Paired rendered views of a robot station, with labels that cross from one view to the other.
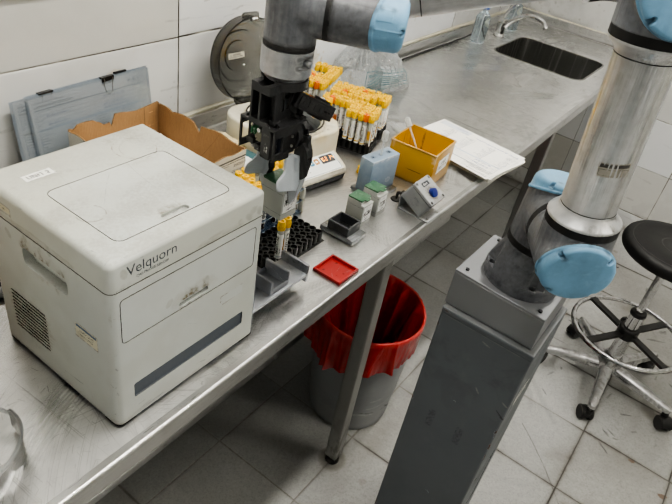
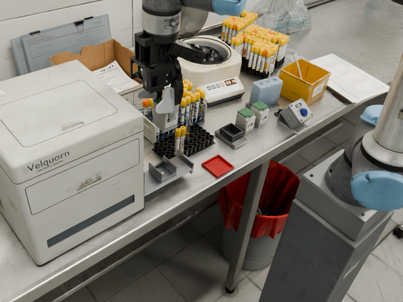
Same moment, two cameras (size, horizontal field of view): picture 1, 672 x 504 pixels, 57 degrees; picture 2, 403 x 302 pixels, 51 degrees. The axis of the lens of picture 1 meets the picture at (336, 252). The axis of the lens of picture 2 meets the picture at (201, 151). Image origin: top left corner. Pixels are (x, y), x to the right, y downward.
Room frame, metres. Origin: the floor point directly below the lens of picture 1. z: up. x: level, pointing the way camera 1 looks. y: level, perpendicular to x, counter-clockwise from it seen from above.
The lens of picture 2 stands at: (0.14, -0.17, 1.69)
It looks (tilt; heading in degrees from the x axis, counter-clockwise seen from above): 40 degrees down; 14
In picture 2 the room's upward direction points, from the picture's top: 7 degrees clockwise
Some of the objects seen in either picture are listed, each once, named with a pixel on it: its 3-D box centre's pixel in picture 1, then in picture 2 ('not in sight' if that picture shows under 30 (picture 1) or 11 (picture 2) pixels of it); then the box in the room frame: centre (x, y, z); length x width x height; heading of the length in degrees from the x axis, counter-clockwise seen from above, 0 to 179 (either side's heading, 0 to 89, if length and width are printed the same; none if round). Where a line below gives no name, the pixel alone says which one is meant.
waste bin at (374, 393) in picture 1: (355, 354); (252, 219); (1.45, -0.13, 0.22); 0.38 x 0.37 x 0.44; 150
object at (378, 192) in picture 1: (374, 198); (258, 114); (1.27, -0.06, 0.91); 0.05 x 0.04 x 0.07; 60
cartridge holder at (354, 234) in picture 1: (343, 226); (231, 133); (1.15, -0.01, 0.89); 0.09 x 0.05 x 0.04; 61
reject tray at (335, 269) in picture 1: (335, 269); (217, 165); (1.01, -0.01, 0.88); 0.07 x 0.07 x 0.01; 60
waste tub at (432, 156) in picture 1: (420, 156); (302, 82); (1.51, -0.17, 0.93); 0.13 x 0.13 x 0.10; 65
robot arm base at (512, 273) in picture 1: (529, 257); (361, 171); (1.01, -0.37, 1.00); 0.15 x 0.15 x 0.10
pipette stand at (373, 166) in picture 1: (377, 172); (265, 94); (1.37, -0.06, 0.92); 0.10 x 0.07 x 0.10; 142
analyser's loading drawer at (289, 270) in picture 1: (260, 285); (155, 175); (0.87, 0.12, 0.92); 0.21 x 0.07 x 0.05; 150
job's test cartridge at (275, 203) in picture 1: (279, 195); (165, 114); (0.89, 0.11, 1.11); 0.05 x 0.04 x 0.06; 59
